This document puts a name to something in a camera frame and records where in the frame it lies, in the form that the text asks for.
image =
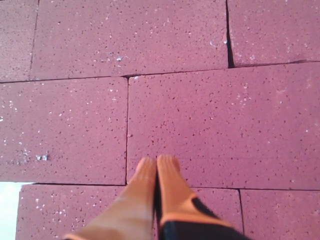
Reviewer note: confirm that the red brick with white marks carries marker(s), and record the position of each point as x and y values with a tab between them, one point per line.
64	131

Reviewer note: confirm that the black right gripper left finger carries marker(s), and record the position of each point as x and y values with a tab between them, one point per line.
131	214

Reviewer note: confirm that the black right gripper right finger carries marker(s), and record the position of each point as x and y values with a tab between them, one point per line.
180	213

